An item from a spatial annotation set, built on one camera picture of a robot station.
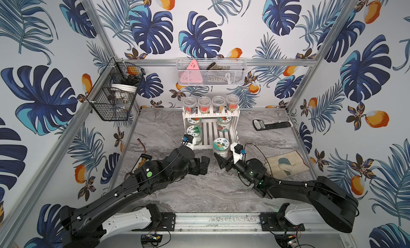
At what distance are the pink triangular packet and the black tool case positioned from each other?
0.50 metres

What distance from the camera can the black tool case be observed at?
1119 millimetres

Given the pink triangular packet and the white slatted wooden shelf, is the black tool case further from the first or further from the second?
the pink triangular packet

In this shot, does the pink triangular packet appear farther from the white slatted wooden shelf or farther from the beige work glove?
the beige work glove

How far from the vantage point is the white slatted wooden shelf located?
0.83 metres

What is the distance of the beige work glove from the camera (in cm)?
91

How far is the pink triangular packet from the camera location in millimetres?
901

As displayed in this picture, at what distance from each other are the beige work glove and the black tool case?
0.21 m

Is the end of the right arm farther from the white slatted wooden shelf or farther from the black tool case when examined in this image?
the black tool case
